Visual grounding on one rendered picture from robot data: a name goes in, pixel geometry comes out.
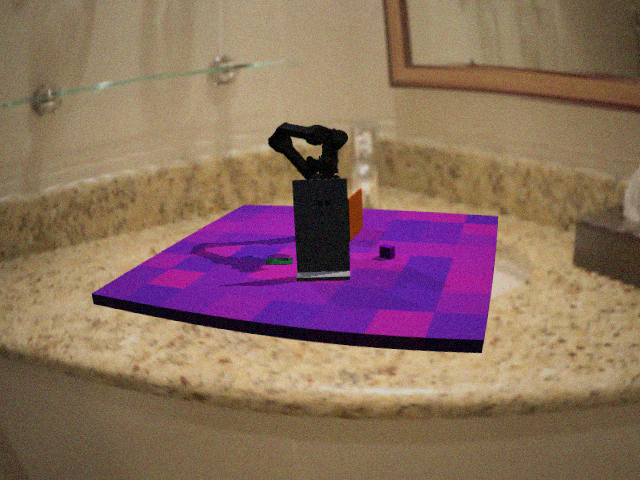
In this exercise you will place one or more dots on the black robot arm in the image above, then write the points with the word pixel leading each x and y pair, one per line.
pixel 332 140

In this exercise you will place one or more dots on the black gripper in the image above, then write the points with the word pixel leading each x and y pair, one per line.
pixel 329 161

